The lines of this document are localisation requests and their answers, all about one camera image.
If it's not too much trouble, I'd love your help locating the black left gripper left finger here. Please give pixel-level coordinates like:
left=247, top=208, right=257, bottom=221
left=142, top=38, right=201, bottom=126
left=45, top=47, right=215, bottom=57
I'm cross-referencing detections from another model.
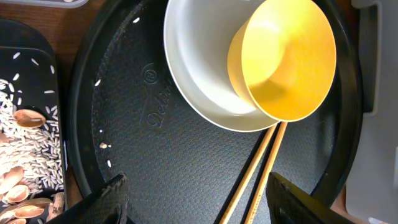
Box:
left=48, top=173, right=128, bottom=224

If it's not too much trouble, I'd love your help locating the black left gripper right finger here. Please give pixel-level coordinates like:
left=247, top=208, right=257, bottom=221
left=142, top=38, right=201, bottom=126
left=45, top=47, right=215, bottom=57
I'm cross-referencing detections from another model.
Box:
left=266, top=172, right=353, bottom=224

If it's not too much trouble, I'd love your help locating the yellow bowl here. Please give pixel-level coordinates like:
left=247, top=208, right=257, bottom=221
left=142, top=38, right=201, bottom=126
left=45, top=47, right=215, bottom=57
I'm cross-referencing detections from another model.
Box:
left=227, top=0, right=336, bottom=122

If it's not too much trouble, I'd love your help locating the grey dishwasher rack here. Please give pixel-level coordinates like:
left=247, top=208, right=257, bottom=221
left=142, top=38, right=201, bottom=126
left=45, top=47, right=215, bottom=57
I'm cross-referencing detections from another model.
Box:
left=346, top=0, right=397, bottom=223

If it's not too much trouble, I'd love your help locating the clear plastic waste bin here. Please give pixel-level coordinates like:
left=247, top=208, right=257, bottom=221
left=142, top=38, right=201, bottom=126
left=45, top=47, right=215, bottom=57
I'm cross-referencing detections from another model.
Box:
left=1, top=0, right=88, bottom=9

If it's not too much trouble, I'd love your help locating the right wooden chopstick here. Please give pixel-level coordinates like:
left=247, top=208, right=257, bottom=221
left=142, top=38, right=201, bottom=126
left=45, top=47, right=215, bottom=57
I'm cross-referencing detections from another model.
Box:
left=244, top=122, right=288, bottom=224

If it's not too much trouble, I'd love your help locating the wooden chopstick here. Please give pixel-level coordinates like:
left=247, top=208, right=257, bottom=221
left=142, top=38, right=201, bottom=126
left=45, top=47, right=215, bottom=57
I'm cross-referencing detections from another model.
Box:
left=219, top=124, right=277, bottom=224
left=244, top=122, right=288, bottom=224

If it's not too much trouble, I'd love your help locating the left wooden chopstick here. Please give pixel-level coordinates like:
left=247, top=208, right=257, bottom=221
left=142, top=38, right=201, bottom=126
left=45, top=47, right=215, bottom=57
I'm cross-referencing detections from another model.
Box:
left=219, top=124, right=277, bottom=224

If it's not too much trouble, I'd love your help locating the food scraps pile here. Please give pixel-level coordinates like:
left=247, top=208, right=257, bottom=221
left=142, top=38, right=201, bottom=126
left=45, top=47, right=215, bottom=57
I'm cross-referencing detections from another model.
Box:
left=0, top=51, right=66, bottom=224

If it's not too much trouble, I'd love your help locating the black rectangular tray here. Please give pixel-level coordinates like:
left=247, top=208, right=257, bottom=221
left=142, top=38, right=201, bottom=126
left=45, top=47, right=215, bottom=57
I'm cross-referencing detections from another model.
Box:
left=0, top=18, right=68, bottom=224

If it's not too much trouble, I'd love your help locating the grey plate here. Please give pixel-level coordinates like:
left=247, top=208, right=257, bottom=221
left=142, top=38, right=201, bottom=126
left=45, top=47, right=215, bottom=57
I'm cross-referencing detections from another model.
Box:
left=163, top=0, right=278, bottom=133

